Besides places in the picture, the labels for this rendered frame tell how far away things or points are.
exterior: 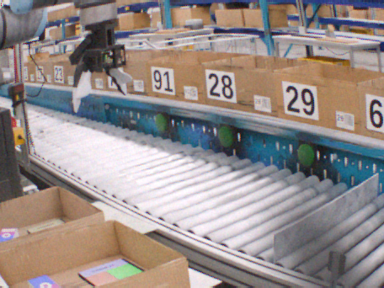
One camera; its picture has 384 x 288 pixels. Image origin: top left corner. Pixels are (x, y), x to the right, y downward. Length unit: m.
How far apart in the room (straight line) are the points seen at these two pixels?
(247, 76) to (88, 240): 0.96
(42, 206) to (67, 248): 0.34
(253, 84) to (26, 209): 0.92
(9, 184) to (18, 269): 0.56
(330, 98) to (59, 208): 0.88
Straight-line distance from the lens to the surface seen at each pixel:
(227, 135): 2.00
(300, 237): 1.29
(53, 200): 1.58
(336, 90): 1.69
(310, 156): 1.72
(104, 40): 1.21
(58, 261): 1.25
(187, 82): 2.25
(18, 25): 1.70
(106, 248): 1.30
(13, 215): 1.53
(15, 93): 2.26
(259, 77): 1.93
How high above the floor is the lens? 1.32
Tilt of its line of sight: 15 degrees down
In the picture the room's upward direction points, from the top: 6 degrees counter-clockwise
